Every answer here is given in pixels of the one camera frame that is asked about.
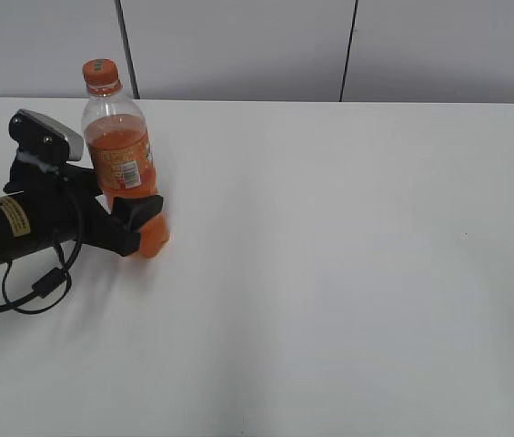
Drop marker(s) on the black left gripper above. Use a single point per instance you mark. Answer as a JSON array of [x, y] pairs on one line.
[[63, 202]]

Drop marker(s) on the orange drink plastic bottle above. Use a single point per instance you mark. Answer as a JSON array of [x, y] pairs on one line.
[[115, 131]]

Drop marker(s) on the orange bottle cap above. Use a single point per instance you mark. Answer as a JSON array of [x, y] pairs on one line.
[[100, 72]]

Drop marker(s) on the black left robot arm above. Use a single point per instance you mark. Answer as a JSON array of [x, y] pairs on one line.
[[18, 236]]

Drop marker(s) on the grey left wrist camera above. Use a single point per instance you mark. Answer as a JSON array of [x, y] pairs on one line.
[[45, 138]]

